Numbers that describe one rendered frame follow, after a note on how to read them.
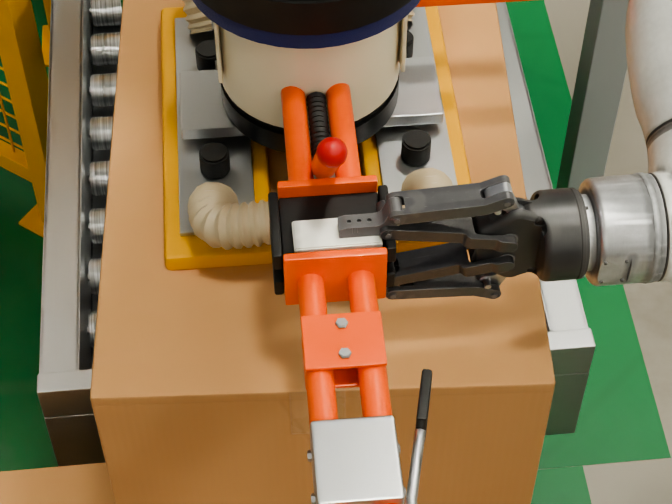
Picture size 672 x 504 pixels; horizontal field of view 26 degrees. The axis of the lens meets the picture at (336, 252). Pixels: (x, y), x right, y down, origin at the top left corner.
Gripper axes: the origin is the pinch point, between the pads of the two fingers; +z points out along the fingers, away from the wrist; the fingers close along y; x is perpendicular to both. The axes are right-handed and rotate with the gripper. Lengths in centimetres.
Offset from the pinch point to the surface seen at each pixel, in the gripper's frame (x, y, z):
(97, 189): 68, 67, 28
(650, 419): 53, 120, -59
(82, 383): 29, 59, 29
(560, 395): 28, 70, -33
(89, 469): 20, 66, 29
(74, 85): 82, 60, 30
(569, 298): 37, 60, -34
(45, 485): 19, 66, 34
